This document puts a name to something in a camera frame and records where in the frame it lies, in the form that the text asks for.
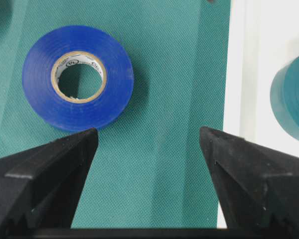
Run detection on teal tape roll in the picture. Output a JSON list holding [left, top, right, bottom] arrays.
[[270, 56, 299, 140]]

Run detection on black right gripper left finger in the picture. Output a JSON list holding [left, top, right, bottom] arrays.
[[0, 128, 98, 239]]

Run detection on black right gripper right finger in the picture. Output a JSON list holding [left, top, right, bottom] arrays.
[[199, 126, 299, 239]]

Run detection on blue tape roll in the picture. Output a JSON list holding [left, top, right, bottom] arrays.
[[22, 25, 134, 132]]

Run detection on white plastic case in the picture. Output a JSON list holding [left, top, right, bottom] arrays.
[[217, 0, 299, 229]]

